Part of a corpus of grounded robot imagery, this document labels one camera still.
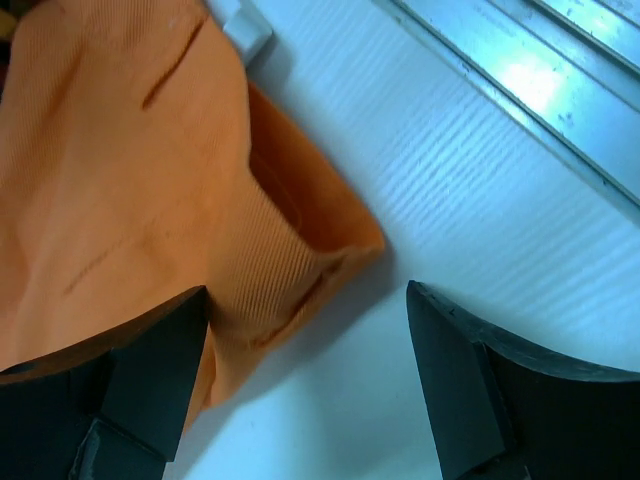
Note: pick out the white clothes rack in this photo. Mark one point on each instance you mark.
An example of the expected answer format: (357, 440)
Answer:
(248, 31)

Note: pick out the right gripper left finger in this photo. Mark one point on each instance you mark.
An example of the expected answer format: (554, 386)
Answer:
(113, 406)

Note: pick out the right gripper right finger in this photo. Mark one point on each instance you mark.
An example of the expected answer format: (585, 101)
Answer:
(503, 407)

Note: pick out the orange trousers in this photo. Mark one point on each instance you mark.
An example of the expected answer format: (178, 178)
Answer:
(137, 161)

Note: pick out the aluminium rail with bracket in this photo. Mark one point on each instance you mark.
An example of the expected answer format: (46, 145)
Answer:
(567, 71)

